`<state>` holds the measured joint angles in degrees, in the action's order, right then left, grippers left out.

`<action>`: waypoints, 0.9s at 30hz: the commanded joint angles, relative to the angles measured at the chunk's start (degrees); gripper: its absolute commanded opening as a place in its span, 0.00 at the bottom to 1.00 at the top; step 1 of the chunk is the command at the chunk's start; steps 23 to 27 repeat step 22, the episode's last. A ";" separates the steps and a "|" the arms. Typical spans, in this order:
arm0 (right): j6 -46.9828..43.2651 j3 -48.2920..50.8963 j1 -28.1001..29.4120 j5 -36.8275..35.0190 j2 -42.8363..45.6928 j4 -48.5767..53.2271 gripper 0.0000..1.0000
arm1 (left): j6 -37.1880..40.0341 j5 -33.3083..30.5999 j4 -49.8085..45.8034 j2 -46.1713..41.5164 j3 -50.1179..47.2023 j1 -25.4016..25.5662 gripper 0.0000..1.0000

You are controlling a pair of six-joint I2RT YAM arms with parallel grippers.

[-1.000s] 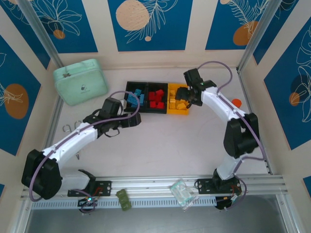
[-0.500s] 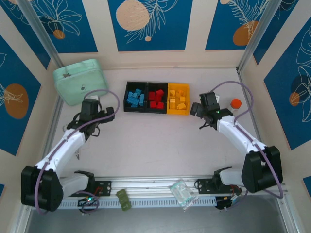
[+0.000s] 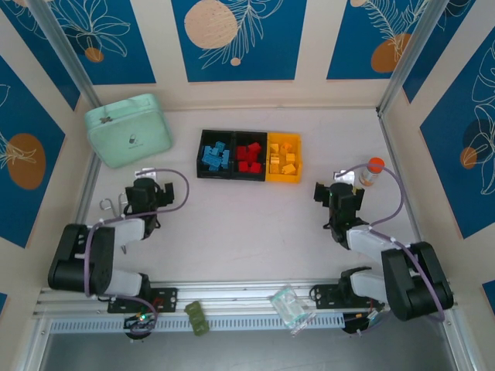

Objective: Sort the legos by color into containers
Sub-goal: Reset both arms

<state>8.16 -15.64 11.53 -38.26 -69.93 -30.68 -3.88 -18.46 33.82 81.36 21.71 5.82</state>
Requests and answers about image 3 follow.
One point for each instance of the small blue lego brick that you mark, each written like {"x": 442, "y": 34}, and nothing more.
{"x": 209, "y": 150}
{"x": 220, "y": 145}

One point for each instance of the red lego brick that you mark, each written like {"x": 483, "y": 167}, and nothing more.
{"x": 254, "y": 147}
{"x": 243, "y": 151}
{"x": 243, "y": 167}
{"x": 252, "y": 157}
{"x": 256, "y": 167}

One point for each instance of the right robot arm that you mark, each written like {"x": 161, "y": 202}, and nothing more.
{"x": 367, "y": 241}

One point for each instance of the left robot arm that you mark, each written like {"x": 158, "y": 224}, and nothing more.
{"x": 127, "y": 230}

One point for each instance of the orange capped bottle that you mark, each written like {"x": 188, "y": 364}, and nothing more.
{"x": 375, "y": 164}

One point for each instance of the metal tongs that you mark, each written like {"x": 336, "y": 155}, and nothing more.
{"x": 123, "y": 248}

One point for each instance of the mint green case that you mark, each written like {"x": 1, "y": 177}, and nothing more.
{"x": 127, "y": 131}

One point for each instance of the black plastic bin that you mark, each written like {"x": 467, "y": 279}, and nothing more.
{"x": 251, "y": 178}
{"x": 214, "y": 175}

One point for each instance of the clear plastic bag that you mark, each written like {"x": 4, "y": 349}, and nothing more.
{"x": 290, "y": 307}

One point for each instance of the black base electronics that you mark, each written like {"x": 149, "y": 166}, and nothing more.
{"x": 354, "y": 328}
{"x": 135, "y": 334}

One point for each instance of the olive green brick piece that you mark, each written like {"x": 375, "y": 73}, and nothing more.
{"x": 197, "y": 318}

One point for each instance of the aluminium side rail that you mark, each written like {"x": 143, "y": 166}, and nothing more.
{"x": 77, "y": 193}
{"x": 407, "y": 193}

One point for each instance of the aluminium rail with grooves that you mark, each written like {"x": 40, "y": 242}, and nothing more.
{"x": 232, "y": 291}

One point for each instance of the aluminium corner post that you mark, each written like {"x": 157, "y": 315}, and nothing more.
{"x": 413, "y": 54}
{"x": 67, "y": 54}

